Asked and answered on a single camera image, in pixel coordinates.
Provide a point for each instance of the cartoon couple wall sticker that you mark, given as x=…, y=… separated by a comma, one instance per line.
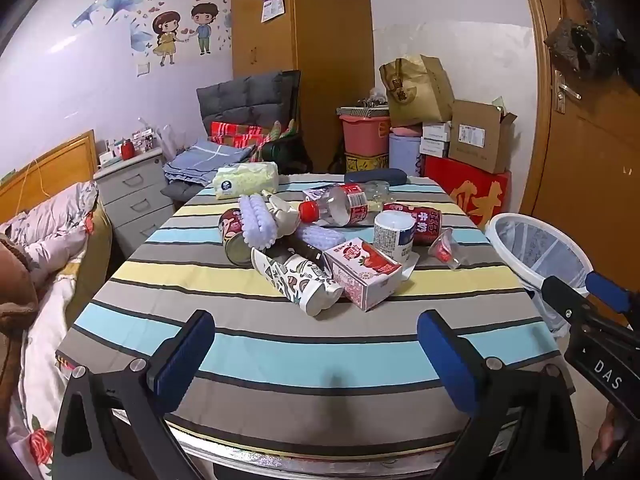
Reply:
x=167, y=30

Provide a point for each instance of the white printed paper cup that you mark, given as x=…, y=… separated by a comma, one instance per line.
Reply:
x=392, y=240

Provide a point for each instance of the black bag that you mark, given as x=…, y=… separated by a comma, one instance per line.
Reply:
x=290, y=157

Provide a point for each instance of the yellow bed sheet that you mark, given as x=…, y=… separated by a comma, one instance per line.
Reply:
x=95, y=260

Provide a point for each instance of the white small box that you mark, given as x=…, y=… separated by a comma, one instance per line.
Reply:
x=435, y=147
x=437, y=131

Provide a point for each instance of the black packet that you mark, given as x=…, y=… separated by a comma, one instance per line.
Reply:
x=305, y=250

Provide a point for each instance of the red drink can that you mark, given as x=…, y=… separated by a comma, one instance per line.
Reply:
x=232, y=240
x=425, y=220

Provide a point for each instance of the red gift box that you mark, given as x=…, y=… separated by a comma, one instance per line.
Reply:
x=470, y=195

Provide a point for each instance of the grey drawer cabinet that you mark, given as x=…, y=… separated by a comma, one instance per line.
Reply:
x=130, y=195

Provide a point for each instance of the dark blue glasses case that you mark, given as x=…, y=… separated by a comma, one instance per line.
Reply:
x=375, y=176

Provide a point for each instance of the yellow patterned box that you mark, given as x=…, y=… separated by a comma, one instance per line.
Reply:
x=367, y=162

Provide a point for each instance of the brown patterned handbag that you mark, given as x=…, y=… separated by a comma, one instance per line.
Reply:
x=565, y=45

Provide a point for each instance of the white wall switch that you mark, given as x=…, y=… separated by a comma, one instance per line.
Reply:
x=143, y=69

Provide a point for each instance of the wooden bed headboard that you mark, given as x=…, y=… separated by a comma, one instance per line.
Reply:
x=60, y=165

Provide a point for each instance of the small clear plastic cup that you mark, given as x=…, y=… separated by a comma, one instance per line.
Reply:
x=445, y=247

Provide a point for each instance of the purple white scrub brush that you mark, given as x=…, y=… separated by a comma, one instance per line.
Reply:
x=255, y=220

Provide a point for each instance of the strawberry print carton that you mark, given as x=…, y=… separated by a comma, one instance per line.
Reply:
x=365, y=275

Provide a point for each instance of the wooden door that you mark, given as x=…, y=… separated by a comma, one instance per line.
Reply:
x=575, y=170

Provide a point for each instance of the green tissue pack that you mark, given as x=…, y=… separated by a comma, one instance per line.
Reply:
x=245, y=180

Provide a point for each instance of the white paper tag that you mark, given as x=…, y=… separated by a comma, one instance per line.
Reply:
x=271, y=10

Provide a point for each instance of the brown fleece cloth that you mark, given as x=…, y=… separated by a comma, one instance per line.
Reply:
x=15, y=300

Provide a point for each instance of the open cardboard box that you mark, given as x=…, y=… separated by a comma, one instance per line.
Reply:
x=475, y=135

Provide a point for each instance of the light blue cylinder box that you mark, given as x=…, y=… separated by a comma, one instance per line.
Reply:
x=405, y=155

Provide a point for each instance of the pink plastic storage box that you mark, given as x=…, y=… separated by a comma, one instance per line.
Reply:
x=365, y=135

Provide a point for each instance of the grey padded chair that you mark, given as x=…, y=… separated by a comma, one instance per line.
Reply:
x=240, y=100

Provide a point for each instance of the flat patterned box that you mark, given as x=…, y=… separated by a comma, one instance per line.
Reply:
x=362, y=110

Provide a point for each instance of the clear plastic bottle red label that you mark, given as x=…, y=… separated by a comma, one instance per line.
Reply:
x=350, y=202

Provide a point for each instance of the striped tablecloth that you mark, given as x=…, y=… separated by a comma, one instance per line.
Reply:
x=280, y=360

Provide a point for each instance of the patterned paper cup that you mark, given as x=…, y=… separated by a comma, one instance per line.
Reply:
x=295, y=282

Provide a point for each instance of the gold paper bag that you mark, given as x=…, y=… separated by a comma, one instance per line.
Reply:
x=420, y=92

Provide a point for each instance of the floral quilt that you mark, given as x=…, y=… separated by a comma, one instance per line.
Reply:
x=50, y=310

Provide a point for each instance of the translucent bin liner bag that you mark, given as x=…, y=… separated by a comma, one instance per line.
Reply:
x=540, y=245

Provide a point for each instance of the blue flower wall sticker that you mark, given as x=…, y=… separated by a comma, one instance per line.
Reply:
x=107, y=7

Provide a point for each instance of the white plastic bin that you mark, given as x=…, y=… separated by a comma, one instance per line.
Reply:
x=505, y=261

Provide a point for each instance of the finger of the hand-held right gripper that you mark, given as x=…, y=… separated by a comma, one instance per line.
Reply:
x=565, y=297
x=607, y=290

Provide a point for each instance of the small red bottle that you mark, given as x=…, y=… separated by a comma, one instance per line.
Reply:
x=127, y=150

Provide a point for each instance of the beige paper bag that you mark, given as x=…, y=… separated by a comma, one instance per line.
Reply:
x=285, y=217

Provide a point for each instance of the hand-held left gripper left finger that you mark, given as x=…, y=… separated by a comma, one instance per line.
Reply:
x=185, y=355

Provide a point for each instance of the blue plaid folded cloth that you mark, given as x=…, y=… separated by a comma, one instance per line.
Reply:
x=200, y=157

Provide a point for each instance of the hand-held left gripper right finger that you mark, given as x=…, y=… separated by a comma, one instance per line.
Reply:
x=447, y=360

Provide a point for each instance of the red plaid bag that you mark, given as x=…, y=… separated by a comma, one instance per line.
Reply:
x=235, y=132

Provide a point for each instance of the wooden wardrobe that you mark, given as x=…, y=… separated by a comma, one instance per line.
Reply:
x=330, y=60

